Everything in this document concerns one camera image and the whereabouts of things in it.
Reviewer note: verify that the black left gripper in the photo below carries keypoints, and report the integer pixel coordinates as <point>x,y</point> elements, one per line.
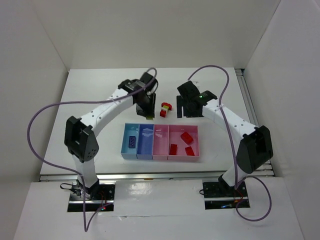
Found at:
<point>144,109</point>

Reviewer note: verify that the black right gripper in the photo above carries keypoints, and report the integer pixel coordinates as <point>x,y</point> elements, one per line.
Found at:
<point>180,107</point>

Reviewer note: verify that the lime green lego brick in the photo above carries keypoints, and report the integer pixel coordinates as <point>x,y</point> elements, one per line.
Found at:
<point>150,118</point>

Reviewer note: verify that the red green white lego stack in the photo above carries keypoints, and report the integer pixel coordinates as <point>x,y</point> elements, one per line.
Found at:
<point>165,108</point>

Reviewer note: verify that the red rounded lego brick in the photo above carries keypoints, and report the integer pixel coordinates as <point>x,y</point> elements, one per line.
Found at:
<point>187,138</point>

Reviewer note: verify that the purple lego brick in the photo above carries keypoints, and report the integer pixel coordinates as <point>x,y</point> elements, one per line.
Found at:
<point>132,142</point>

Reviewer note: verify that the red curved lego brick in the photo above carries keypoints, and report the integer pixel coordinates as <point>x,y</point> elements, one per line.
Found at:
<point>189,151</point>

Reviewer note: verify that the red rectangular lego brick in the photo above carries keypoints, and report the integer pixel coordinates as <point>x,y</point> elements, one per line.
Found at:
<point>173,149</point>

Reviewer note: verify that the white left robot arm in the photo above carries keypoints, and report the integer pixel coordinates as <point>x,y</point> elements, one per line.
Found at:
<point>81,133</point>

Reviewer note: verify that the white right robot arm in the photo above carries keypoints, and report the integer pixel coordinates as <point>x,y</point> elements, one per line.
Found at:
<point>252,145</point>

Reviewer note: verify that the light blue container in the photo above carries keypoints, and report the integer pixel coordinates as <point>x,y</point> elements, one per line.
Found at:
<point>130,129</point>

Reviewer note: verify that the wide pink container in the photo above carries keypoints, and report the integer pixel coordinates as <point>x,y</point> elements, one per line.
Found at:
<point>175,132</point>

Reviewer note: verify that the narrow pink container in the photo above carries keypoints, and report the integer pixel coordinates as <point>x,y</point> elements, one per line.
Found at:
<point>160,149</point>

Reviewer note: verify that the dark blue container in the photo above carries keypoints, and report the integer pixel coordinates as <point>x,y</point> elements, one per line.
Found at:
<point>145,142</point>

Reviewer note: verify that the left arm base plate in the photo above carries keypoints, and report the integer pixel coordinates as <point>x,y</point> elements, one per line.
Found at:
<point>103,197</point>

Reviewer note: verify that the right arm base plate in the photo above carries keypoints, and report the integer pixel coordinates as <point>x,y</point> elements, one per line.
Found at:
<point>215,198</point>

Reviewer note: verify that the aluminium right rail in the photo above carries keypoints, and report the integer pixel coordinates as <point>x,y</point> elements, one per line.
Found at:
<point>266,170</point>

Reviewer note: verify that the aluminium rail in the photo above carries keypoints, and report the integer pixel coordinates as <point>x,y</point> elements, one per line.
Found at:
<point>136,176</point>
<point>266,170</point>

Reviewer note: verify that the aluminium front rail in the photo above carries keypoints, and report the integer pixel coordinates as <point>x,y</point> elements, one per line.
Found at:
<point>136,176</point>

